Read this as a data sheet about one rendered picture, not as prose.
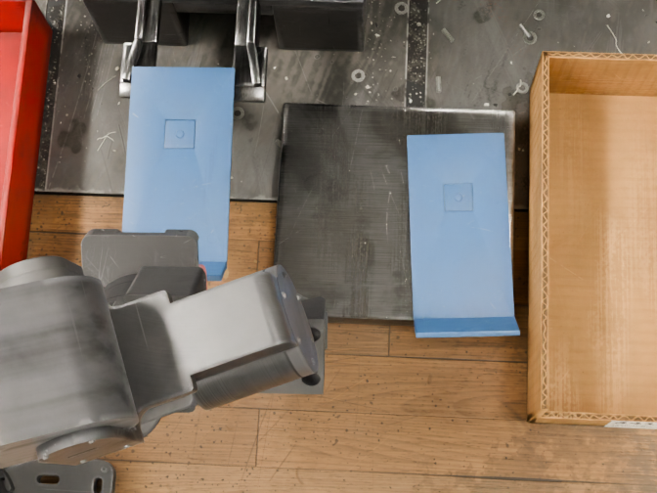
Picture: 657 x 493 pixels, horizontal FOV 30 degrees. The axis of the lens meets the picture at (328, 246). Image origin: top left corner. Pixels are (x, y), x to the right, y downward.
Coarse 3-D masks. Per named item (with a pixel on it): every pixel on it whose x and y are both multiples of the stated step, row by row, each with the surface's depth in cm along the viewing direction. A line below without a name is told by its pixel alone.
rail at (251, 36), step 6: (252, 0) 85; (258, 0) 85; (252, 6) 85; (252, 12) 85; (252, 18) 84; (258, 18) 86; (252, 24) 84; (258, 24) 86; (252, 30) 84; (258, 30) 86; (246, 36) 84; (252, 36) 84; (258, 36) 86; (246, 42) 84; (252, 42) 84; (258, 42) 86
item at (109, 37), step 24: (96, 0) 87; (96, 24) 91; (120, 24) 90; (168, 24) 90; (288, 24) 89; (312, 24) 89; (336, 24) 89; (360, 24) 89; (288, 48) 93; (312, 48) 93; (336, 48) 93; (360, 48) 92
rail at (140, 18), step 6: (138, 0) 85; (144, 0) 85; (138, 6) 85; (144, 6) 85; (138, 12) 85; (144, 12) 85; (138, 18) 85; (144, 18) 85; (138, 24) 85; (144, 24) 85; (138, 30) 84; (144, 30) 85; (138, 36) 84; (144, 36) 85
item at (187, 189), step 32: (160, 96) 83; (192, 96) 83; (224, 96) 83; (128, 128) 82; (160, 128) 82; (224, 128) 82; (128, 160) 82; (160, 160) 82; (192, 160) 82; (224, 160) 82; (128, 192) 81; (160, 192) 81; (192, 192) 81; (224, 192) 81; (128, 224) 81; (160, 224) 81; (192, 224) 81; (224, 224) 81; (224, 256) 80
